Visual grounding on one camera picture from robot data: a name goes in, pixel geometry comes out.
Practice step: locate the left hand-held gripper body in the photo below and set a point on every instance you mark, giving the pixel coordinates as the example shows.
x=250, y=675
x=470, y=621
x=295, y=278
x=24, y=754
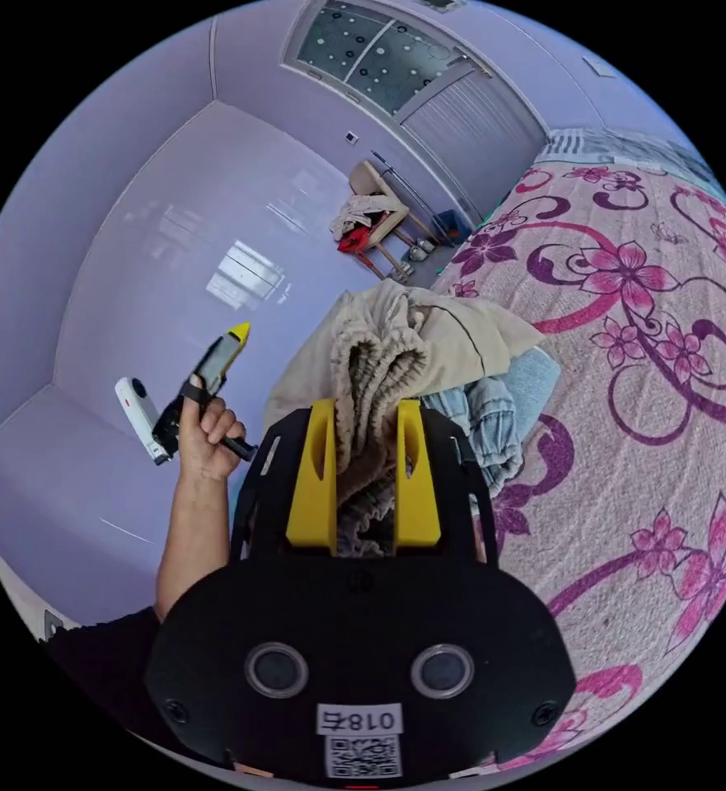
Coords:
x=215, y=363

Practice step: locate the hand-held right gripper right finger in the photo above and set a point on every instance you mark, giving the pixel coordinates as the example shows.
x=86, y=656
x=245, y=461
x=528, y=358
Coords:
x=421, y=500

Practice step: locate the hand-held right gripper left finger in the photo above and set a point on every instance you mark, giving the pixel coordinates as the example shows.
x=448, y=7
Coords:
x=309, y=494

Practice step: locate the yellow long pants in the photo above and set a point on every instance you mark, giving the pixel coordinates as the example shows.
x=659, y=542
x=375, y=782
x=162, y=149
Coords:
x=455, y=337

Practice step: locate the person's left forearm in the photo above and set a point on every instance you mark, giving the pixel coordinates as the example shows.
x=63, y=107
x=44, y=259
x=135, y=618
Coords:
x=189, y=544

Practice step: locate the person's left hand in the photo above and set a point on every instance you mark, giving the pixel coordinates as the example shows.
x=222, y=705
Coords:
x=209, y=439

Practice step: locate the pile of clothes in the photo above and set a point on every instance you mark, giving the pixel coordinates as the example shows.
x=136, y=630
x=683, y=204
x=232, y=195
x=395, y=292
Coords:
x=492, y=395

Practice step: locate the wooden chair with clothes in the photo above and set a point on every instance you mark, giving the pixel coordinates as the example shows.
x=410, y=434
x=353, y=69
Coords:
x=382, y=216

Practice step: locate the bed with floral sheet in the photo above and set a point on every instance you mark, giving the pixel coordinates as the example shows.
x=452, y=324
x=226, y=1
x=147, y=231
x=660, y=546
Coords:
x=622, y=469

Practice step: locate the person's body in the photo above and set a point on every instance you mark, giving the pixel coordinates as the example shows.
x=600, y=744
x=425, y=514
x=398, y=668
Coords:
x=109, y=680

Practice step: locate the door with dotted glass pane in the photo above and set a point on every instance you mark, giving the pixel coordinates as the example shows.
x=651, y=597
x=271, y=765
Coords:
x=424, y=80

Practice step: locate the grey striped bedding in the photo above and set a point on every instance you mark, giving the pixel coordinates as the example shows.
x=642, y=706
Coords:
x=628, y=147

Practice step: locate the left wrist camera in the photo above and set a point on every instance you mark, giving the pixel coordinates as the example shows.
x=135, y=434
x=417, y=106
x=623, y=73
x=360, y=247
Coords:
x=141, y=413

